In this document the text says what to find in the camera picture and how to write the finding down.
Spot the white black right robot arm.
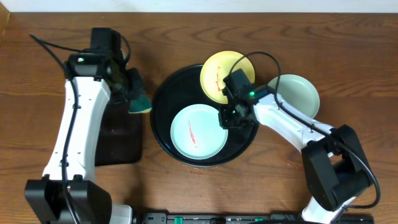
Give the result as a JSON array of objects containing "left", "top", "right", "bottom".
[{"left": 220, "top": 83, "right": 377, "bottom": 223}]

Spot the green yellow sponge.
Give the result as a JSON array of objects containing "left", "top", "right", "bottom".
[{"left": 128, "top": 95, "right": 152, "bottom": 114}]

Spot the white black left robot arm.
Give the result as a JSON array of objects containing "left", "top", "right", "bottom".
[{"left": 24, "top": 51, "right": 142, "bottom": 223}]

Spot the black rectangular tray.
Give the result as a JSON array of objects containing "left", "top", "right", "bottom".
[{"left": 95, "top": 103, "right": 142, "bottom": 166}]

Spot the yellow plate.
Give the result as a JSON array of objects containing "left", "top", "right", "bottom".
[{"left": 200, "top": 51, "right": 243, "bottom": 104}]

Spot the mint green plate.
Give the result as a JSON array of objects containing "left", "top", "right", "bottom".
[
  {"left": 277, "top": 74, "right": 320, "bottom": 118},
  {"left": 170, "top": 104, "right": 228, "bottom": 160}
]

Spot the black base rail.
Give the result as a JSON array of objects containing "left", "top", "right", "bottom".
[{"left": 141, "top": 212, "right": 375, "bottom": 224}]

